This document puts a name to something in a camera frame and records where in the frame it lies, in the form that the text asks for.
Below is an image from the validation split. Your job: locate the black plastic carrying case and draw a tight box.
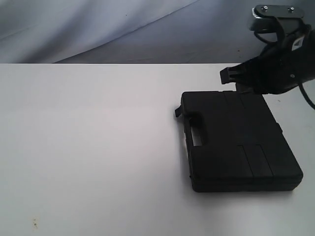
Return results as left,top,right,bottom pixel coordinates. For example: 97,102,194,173
175,91,303,193

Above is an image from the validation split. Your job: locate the white backdrop cloth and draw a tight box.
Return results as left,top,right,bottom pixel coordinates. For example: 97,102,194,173
0,0,315,64

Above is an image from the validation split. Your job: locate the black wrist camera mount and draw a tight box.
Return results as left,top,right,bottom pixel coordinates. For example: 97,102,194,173
248,4,305,33

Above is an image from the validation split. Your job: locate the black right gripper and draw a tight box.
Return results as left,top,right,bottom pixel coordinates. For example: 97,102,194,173
220,24,315,94

